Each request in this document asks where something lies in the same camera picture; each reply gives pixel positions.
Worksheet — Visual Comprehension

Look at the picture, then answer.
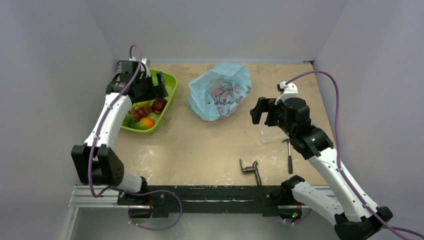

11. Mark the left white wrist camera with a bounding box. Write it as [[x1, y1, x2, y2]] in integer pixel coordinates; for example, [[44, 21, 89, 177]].
[[122, 57, 152, 80]]

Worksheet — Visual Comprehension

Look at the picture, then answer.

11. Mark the light blue plastic bag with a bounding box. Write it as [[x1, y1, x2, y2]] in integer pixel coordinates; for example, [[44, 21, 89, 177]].
[[186, 61, 252, 122]]

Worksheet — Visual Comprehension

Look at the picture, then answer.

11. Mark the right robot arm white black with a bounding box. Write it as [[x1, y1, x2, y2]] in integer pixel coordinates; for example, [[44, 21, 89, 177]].
[[250, 97, 393, 240]]

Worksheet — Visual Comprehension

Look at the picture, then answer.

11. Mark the small black-handled hammer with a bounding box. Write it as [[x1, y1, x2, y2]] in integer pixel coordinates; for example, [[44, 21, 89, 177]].
[[282, 138, 293, 174]]

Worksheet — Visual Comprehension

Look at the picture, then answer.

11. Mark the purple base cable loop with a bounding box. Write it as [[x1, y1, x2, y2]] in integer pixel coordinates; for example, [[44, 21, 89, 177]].
[[112, 188, 184, 232]]

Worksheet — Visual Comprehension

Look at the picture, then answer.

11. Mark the red fake apple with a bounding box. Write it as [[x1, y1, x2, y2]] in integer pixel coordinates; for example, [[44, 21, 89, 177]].
[[150, 98, 168, 114]]

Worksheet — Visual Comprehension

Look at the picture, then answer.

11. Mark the red fake grape bunch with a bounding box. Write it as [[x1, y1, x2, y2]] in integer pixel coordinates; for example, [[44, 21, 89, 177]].
[[128, 106, 151, 123]]

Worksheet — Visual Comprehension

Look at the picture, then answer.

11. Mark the orange red fake mango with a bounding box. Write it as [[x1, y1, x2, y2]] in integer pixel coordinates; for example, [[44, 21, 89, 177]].
[[136, 117, 155, 131]]

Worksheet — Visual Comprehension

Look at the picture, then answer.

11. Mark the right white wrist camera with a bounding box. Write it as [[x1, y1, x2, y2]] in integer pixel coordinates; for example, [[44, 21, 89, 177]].
[[276, 81, 298, 102]]

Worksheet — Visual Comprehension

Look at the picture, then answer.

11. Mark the lime green plastic tray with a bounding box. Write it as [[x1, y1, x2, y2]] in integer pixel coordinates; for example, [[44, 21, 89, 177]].
[[119, 67, 179, 135]]

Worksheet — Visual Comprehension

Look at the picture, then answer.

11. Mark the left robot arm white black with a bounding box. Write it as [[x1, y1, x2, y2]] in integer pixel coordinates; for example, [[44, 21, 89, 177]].
[[71, 57, 155, 205]]

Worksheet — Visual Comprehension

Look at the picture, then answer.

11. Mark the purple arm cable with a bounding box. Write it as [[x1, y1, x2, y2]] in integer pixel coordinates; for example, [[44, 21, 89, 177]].
[[281, 70, 424, 240], [87, 44, 144, 199]]

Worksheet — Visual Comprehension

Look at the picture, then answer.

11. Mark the dark metal clamp bracket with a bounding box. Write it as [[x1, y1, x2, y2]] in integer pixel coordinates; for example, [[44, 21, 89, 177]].
[[239, 158, 262, 186]]

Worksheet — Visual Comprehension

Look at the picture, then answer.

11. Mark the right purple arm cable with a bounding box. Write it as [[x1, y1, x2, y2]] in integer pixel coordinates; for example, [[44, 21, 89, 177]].
[[281, 70, 424, 240]]

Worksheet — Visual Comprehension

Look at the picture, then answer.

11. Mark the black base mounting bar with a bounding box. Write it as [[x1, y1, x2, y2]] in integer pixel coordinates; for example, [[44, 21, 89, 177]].
[[117, 185, 308, 221]]

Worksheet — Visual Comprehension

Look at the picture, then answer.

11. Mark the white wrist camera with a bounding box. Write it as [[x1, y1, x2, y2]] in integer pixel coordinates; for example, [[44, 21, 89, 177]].
[[276, 81, 298, 102], [122, 57, 152, 80]]

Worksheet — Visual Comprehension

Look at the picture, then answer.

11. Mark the clear plastic screw box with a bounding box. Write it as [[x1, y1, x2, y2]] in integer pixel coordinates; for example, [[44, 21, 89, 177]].
[[258, 123, 289, 144]]

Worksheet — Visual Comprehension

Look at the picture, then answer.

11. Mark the yellow fake banana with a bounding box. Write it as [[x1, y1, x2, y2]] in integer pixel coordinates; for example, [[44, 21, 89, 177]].
[[132, 100, 153, 108]]

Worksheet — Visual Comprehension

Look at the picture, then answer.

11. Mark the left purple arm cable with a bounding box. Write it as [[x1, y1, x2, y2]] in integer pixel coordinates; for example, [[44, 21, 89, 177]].
[[87, 44, 144, 199]]

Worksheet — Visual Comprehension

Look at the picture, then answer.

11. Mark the green fake lime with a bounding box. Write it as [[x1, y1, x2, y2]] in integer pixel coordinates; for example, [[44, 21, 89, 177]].
[[147, 112, 161, 123]]

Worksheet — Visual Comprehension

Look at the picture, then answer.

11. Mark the green fake leafy vegetable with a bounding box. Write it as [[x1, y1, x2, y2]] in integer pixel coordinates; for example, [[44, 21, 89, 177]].
[[121, 113, 139, 129]]

